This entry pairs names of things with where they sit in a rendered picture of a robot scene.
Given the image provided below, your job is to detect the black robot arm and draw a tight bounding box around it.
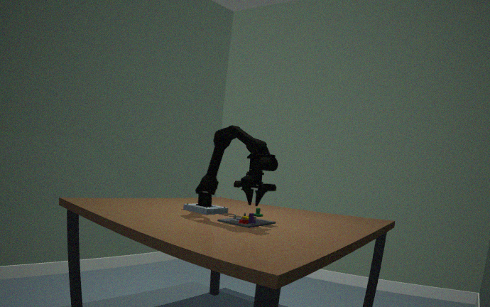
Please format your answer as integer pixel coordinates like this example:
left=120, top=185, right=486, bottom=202
left=195, top=125, right=278, bottom=207

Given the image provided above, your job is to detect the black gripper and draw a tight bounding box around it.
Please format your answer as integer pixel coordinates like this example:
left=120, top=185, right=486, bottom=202
left=234, top=169, right=276, bottom=206

